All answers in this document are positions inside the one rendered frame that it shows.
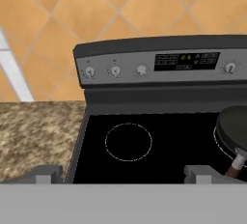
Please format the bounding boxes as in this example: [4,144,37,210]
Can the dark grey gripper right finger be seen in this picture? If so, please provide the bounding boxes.
[183,164,247,184]

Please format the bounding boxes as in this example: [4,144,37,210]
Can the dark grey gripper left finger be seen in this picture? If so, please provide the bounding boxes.
[1,164,64,184]

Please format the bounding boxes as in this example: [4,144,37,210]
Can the black and grey stove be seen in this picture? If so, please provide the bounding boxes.
[65,34,247,184]

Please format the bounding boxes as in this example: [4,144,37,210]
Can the white stove knob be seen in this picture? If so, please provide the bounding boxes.
[224,62,237,74]
[84,66,96,78]
[135,65,149,76]
[110,65,122,77]

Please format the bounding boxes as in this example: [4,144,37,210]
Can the black frying pan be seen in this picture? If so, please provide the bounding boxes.
[215,105,247,179]

